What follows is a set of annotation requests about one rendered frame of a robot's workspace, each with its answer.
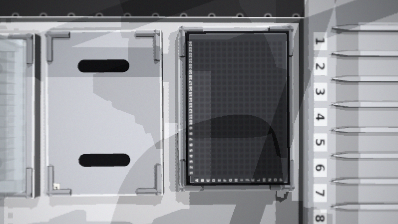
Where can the dark grey perforated base plate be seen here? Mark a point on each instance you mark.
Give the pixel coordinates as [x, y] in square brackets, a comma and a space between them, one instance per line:
[151, 8]

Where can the dark grey well plate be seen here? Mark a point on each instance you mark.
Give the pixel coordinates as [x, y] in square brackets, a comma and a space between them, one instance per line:
[237, 108]

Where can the white deep-well block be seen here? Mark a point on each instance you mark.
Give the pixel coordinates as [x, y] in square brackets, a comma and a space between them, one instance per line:
[13, 116]

